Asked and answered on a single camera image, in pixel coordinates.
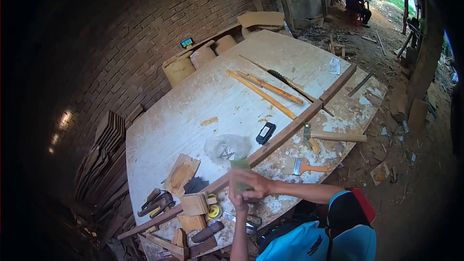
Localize yellow tape measure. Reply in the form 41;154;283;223
207;194;224;221

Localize black handled scissors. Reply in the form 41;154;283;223
223;212;262;237

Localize grey metal bar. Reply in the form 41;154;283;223
348;71;374;98

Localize stack of dark wooden boards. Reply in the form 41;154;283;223
72;103;145;240

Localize clear plastic bag of nails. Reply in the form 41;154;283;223
203;134;252;166

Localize pile of wooden offcuts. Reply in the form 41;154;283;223
139;225;218;261

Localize green sandpaper piece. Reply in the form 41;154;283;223
230;159;254;193

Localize small clear plastic packet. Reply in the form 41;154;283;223
325;57;341;75

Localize circular saw blade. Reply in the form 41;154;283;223
268;69;302;92

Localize small tan sack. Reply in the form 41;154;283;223
214;35;238;56

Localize dark brown wooden handle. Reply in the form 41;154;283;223
191;221;225;244

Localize person's left hand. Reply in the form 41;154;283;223
228;185;251;214

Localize person's left fingers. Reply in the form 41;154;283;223
228;185;243;203

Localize cardboard sheet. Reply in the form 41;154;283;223
237;11;285;29

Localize thick wooden block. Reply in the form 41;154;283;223
389;80;409;122

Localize flat brown wooden slab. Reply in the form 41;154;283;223
407;98;430;135

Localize flat light wooden board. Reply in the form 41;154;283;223
163;153;202;198

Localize pile of hand tools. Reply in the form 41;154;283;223
137;187;177;219

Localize large tan sack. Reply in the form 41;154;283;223
162;51;196;88

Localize dark sandpaper sheet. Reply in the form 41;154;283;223
183;176;210;195

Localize square wooden block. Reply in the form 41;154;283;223
176;214;207;231

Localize person's right hand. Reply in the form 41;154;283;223
229;168;272;203

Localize long brown wooden rail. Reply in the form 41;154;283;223
117;63;358;240

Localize short light wooden stick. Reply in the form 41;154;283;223
237;70;305;104

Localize black rectangular device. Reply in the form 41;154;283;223
255;122;277;145

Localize long light wooden stick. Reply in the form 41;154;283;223
226;69;297;120

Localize person's body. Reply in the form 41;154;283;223
255;188;377;261

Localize medium tan sack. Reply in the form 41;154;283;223
189;40;217;70

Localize hammer with wooden handle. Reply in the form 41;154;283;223
304;122;368;143

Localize wooden post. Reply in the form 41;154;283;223
406;4;446;106

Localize person's right fingers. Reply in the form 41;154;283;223
229;169;251;189

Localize wood scrap on ground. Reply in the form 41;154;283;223
370;161;391;186

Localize paint brush with orange handle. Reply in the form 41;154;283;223
283;157;333;177

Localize stack of small wooden blocks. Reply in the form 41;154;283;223
179;191;218;217

